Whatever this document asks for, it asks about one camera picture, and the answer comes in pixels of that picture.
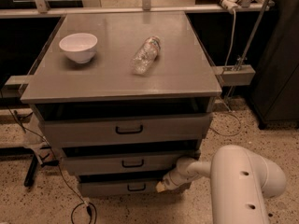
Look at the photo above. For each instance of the metal diagonal rod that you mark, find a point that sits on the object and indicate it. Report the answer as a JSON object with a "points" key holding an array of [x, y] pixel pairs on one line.
{"points": [[240, 61]]}

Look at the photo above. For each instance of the grey middle drawer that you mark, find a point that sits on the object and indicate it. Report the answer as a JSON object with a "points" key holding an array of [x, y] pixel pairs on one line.
{"points": [[125, 163]]}

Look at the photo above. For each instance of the grey drawer cabinet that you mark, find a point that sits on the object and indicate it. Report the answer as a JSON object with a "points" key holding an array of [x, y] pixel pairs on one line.
{"points": [[179, 82]]}

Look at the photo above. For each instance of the grey drawer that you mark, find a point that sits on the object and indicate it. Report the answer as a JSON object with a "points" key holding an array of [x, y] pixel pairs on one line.
{"points": [[125, 163], [117, 131], [94, 186]]}

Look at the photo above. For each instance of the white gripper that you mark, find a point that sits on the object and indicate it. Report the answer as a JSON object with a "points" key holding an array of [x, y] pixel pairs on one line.
{"points": [[172, 177]]}

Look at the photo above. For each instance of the black metal stand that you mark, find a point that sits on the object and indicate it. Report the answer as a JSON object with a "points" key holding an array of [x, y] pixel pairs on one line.
{"points": [[43, 156]]}

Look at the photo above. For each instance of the clear plastic bottle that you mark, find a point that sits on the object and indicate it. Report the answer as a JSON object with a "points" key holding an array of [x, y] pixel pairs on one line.
{"points": [[146, 55]]}

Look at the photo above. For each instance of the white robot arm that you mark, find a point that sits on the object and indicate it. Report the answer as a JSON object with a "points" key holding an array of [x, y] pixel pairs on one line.
{"points": [[240, 181]]}

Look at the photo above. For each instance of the white ceramic bowl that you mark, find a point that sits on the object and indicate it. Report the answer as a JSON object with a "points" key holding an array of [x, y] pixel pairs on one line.
{"points": [[79, 47]]}

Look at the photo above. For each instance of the dark side cabinet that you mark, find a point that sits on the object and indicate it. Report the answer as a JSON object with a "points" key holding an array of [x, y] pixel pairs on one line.
{"points": [[274, 91]]}

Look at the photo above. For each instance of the grey top drawer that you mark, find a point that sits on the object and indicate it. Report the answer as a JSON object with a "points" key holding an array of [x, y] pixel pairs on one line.
{"points": [[117, 131]]}

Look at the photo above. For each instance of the grey bottom drawer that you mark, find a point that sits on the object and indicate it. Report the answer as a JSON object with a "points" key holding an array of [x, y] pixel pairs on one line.
{"points": [[94, 186]]}

